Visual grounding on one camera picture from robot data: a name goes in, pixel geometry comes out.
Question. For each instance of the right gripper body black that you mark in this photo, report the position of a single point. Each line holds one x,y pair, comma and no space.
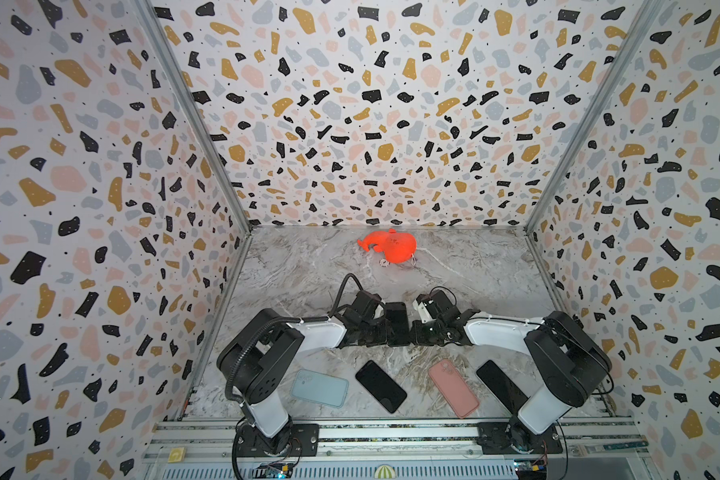
420,332

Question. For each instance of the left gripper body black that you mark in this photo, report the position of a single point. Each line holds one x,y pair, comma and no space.
372,334

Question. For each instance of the black phone case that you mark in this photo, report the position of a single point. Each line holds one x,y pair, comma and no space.
396,323

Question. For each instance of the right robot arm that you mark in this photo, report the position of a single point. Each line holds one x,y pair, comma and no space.
570,364

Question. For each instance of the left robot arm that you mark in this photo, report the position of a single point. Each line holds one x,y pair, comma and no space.
254,363

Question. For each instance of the pink phone case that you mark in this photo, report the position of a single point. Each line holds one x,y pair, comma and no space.
454,388

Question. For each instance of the light blue phone case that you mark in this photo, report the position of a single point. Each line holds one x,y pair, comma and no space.
315,387

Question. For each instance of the red plush whale toy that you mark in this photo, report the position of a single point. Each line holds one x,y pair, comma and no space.
397,247

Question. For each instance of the black smartphone centre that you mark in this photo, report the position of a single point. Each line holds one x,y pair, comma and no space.
381,386

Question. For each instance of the black smartphone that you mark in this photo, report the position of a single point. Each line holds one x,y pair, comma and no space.
381,386
499,383

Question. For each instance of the black smartphone right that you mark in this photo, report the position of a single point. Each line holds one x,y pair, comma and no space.
499,383

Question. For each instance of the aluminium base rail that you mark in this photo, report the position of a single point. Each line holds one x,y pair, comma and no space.
574,448

